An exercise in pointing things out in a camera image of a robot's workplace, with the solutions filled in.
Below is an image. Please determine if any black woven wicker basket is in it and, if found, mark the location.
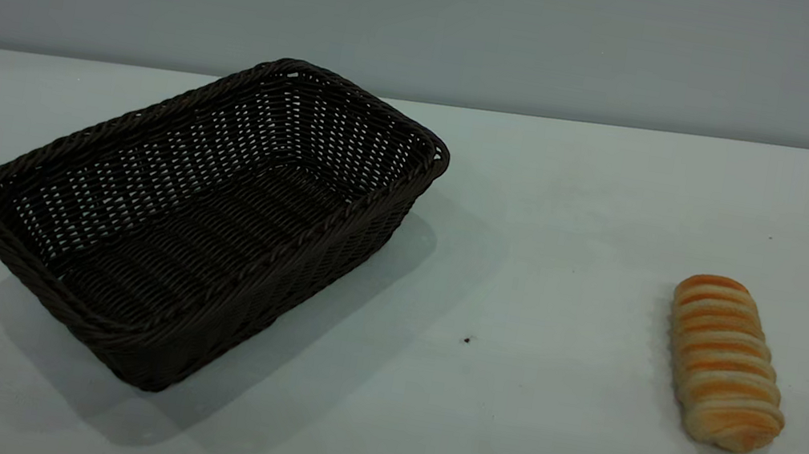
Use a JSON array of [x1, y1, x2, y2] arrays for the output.
[[0, 12, 463, 433]]

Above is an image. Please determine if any striped orange bread roll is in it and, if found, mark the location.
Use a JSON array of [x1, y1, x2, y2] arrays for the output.
[[650, 269, 807, 454]]

